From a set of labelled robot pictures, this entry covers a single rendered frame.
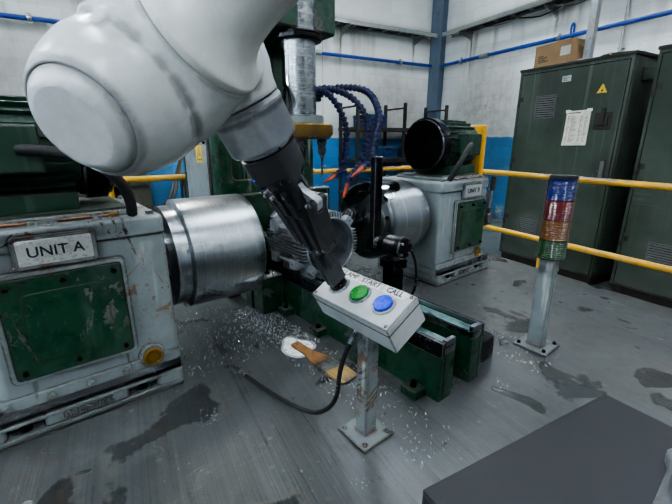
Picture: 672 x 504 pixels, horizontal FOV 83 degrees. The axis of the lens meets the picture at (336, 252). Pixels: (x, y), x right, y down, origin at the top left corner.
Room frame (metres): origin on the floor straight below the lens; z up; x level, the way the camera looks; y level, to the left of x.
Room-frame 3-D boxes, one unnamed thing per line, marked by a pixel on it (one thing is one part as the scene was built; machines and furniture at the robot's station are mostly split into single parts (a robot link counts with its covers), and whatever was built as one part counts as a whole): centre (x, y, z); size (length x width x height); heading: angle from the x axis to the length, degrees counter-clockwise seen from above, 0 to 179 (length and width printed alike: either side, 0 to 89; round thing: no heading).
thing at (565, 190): (0.85, -0.50, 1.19); 0.06 x 0.06 x 0.04
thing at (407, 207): (1.28, -0.18, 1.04); 0.41 x 0.25 x 0.25; 129
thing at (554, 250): (0.85, -0.50, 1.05); 0.06 x 0.06 x 0.04
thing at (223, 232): (0.85, 0.35, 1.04); 0.37 x 0.25 x 0.25; 129
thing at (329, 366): (0.77, 0.04, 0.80); 0.21 x 0.05 x 0.01; 42
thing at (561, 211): (0.85, -0.50, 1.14); 0.06 x 0.06 x 0.04
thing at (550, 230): (0.85, -0.50, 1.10); 0.06 x 0.06 x 0.04
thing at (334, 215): (1.07, 0.07, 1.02); 0.20 x 0.19 x 0.19; 38
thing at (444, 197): (1.45, -0.39, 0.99); 0.35 x 0.31 x 0.37; 129
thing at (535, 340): (0.85, -0.50, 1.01); 0.08 x 0.08 x 0.42; 39
